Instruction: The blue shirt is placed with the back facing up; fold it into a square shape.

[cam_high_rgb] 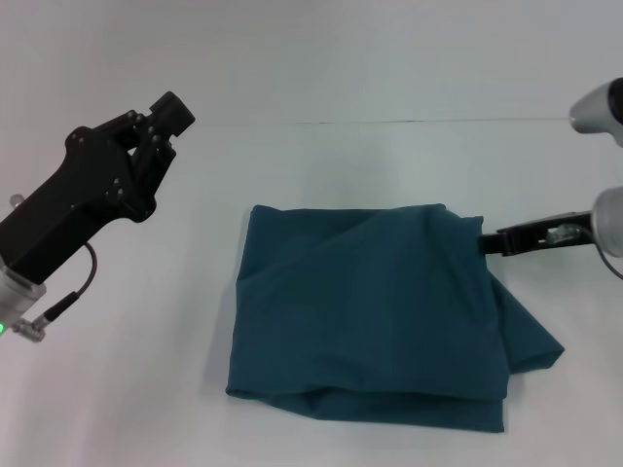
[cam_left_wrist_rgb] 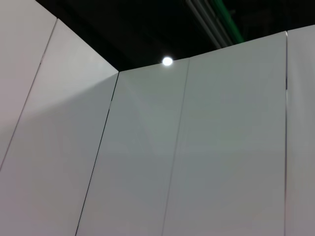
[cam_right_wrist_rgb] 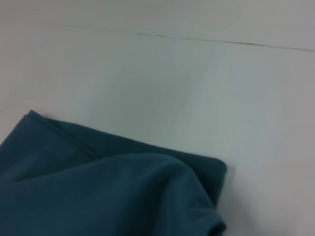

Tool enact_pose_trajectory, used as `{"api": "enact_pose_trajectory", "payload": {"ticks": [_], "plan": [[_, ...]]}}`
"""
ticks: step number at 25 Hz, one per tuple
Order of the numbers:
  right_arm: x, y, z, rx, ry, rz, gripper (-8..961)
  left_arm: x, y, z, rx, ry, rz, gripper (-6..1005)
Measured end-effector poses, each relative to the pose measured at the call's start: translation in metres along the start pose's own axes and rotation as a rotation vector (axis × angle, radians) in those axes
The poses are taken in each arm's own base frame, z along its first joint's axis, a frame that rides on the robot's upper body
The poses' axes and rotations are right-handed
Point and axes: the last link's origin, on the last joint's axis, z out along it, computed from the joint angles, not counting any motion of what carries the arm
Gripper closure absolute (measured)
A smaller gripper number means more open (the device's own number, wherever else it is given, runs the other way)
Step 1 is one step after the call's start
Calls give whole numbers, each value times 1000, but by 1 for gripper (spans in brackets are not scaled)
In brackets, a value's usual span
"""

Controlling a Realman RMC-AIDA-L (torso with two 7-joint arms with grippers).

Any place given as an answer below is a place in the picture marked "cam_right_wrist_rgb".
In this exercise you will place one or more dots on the blue shirt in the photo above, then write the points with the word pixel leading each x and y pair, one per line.
pixel 98 191

